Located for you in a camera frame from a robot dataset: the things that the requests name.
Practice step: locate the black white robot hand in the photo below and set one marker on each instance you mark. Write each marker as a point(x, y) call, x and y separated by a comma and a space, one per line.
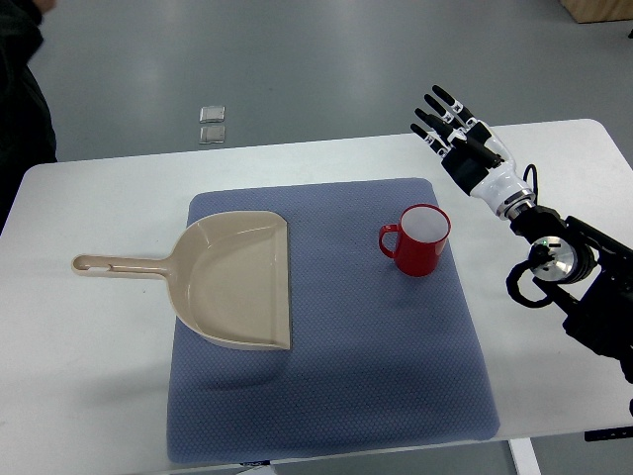
point(474, 157)

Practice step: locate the red cup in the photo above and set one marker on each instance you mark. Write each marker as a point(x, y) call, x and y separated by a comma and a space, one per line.
point(416, 242)

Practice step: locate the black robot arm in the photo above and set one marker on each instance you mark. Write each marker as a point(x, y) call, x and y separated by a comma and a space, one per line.
point(583, 271)

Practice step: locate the beige plastic dustpan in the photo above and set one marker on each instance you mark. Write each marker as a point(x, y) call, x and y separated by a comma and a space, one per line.
point(228, 278)

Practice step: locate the wooden box corner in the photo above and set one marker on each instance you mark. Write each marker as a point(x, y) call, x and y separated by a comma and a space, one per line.
point(598, 11)

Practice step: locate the blue-grey fabric mat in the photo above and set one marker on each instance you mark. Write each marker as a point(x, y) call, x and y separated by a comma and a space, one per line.
point(379, 359)

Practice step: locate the upper silver floor plate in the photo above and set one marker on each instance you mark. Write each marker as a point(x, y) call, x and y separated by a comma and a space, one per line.
point(212, 114)

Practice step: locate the white table leg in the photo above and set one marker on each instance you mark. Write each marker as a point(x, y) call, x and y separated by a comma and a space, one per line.
point(524, 457)

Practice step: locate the person in dark clothing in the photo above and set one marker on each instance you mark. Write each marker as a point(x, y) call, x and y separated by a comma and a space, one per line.
point(27, 135)

